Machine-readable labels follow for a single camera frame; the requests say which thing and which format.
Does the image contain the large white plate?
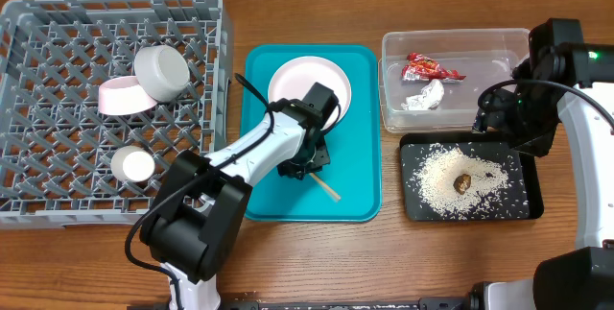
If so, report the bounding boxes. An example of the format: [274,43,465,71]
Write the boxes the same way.
[268,56,352,129]

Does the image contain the white tissue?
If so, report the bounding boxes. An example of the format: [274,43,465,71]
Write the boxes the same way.
[401,80,445,110]

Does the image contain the black plastic tray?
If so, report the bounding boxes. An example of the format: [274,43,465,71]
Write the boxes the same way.
[398,130,545,223]

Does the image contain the pink white small plate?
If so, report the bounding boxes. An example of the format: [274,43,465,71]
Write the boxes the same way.
[98,76,157,116]

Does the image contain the clear plastic container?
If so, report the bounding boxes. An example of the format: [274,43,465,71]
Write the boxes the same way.
[379,28,530,133]

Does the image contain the red snack wrapper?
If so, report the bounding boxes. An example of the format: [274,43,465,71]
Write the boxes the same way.
[401,53,465,83]

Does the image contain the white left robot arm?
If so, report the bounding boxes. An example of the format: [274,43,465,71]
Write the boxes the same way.
[129,83,341,309]

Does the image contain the grey bowl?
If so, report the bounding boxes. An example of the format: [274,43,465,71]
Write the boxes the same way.
[133,45,190,103]

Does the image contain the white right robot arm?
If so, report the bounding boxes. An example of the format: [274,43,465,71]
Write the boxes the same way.
[463,18,613,309]

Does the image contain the brown food scrap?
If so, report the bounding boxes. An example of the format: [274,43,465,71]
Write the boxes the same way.
[453,174,472,195]

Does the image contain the grey dishwasher rack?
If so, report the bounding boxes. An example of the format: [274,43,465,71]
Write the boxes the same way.
[1,0,233,229]

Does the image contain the white rice grains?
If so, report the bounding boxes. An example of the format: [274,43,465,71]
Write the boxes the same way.
[405,142,529,220]

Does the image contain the wooden chopstick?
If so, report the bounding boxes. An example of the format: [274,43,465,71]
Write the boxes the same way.
[310,173,341,203]

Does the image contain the white paper cup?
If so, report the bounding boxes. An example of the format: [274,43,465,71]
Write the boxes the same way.
[110,146,155,182]

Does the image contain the teal serving tray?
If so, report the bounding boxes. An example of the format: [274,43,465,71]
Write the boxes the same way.
[246,44,382,222]

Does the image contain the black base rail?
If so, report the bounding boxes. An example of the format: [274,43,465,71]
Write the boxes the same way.
[127,286,481,310]

